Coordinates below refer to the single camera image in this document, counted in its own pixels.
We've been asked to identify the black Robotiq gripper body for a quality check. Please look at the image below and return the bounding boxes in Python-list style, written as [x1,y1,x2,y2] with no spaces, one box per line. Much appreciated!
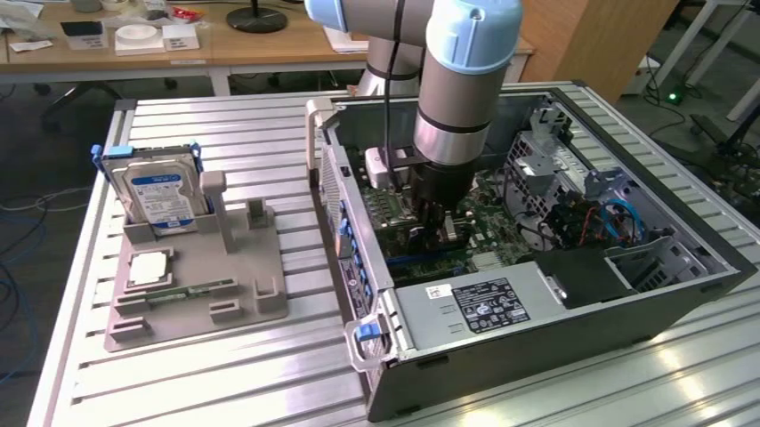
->
[412,160,476,215]

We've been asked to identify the graphics card with metal bracket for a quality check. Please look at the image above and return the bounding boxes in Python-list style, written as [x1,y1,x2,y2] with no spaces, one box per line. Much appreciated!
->
[406,208,467,253]

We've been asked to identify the green motherboard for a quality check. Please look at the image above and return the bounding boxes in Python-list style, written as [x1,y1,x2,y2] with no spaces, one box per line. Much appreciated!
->
[355,150,535,286]

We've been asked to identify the metal disk bay cage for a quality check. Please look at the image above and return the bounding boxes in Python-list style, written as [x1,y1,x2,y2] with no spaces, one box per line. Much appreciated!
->
[503,131,594,219]

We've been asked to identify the blue expansion slot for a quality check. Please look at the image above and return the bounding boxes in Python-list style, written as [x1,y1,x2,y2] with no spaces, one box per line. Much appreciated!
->
[381,248,452,267]

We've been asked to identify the grey power supply unit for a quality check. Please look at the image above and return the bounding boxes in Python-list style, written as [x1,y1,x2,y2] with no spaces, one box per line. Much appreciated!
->
[379,262,564,352]

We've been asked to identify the stack of white papers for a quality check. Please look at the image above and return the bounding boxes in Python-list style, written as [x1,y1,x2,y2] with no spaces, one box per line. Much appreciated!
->
[323,26,372,53]

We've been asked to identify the open black PC case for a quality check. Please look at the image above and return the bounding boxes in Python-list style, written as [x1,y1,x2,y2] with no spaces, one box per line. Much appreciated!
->
[304,86,746,423]

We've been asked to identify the wooden cabinet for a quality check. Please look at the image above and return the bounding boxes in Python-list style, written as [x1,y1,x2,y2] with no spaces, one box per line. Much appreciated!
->
[498,0,681,101]

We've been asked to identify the grey parts rack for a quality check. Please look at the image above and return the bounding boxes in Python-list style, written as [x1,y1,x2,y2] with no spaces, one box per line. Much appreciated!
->
[104,171,292,352]

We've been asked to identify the hard disk with blue carrier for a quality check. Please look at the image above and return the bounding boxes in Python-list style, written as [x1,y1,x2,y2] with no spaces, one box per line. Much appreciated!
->
[89,140,207,236]

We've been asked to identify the black round lamp base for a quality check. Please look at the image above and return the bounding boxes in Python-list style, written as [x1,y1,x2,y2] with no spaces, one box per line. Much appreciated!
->
[225,6,289,33]

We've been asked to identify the green RAM stick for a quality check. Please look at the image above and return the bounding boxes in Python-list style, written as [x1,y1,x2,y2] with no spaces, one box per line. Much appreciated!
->
[144,283,229,302]

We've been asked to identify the silver CPU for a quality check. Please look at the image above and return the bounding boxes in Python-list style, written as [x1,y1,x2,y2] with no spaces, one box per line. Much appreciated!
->
[128,253,170,286]

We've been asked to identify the small white labelled box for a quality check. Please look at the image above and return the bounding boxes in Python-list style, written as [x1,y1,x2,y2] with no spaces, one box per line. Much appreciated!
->
[161,24,200,51]

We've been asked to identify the white box with round hollow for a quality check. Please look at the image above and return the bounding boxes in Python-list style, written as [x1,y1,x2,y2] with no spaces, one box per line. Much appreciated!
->
[113,24,165,57]

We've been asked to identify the wooden desk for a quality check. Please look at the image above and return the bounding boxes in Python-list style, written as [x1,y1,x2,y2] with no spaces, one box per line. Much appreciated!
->
[0,0,535,85]

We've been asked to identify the white box with black top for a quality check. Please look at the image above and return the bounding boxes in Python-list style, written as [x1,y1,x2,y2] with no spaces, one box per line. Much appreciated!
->
[58,20,112,50]

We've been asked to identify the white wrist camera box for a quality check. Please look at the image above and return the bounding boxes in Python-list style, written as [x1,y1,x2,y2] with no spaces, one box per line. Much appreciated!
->
[364,146,416,191]

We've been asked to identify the blue data wire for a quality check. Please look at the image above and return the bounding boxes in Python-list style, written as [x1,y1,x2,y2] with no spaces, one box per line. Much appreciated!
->
[598,202,647,246]

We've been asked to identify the white table frame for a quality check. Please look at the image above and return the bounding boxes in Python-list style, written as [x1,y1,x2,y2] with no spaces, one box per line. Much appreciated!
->
[650,0,760,122]

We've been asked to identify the white floor cable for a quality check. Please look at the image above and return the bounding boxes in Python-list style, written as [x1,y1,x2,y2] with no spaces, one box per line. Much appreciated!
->
[0,186,90,214]

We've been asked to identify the blue floor cable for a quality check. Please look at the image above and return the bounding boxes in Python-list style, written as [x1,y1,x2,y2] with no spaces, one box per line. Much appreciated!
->
[0,208,49,388]

